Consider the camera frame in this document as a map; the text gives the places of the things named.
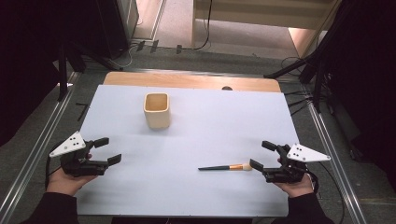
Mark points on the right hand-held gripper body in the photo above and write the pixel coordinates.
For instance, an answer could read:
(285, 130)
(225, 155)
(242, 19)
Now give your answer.
(285, 172)

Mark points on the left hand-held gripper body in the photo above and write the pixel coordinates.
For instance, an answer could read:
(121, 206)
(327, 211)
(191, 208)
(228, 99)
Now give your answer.
(81, 166)

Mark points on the person's right hand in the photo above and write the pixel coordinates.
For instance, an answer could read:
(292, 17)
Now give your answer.
(295, 188)

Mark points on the person's left hand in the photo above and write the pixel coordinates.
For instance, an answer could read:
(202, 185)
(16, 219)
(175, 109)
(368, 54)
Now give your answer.
(63, 183)

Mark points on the beige square wooden cup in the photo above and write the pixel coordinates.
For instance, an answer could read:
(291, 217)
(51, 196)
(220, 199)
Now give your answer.
(157, 116)

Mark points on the white table board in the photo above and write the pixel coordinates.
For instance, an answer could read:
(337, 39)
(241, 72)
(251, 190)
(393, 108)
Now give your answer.
(186, 146)

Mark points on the black metal stand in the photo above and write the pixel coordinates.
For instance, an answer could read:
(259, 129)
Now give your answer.
(63, 74)

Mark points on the black tripod stand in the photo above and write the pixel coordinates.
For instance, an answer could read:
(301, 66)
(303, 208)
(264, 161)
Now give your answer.
(317, 84)

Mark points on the small black floor plug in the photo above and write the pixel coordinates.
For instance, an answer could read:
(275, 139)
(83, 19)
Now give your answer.
(140, 45)

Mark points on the dark curtain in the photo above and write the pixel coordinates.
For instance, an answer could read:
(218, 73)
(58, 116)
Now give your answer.
(370, 77)
(31, 46)

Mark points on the grey metal cabinet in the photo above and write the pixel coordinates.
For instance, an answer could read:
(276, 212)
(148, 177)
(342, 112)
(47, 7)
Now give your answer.
(129, 15)

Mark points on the beige wooden cabinet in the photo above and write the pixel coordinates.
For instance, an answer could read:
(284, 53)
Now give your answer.
(249, 12)

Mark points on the aluminium floor rail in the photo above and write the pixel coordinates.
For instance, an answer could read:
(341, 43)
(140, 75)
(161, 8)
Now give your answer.
(37, 149)
(336, 161)

